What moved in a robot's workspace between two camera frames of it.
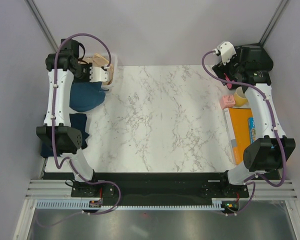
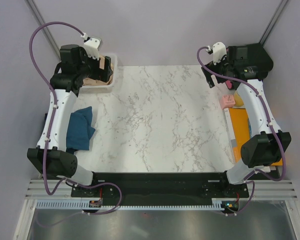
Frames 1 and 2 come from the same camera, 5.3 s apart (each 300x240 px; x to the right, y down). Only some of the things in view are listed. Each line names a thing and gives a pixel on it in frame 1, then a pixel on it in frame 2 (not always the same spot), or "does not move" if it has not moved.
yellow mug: x=240 y=98 does not move
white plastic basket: x=113 y=59 does not move
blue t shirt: x=85 y=96 → x=79 y=129
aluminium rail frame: x=269 y=190 does not move
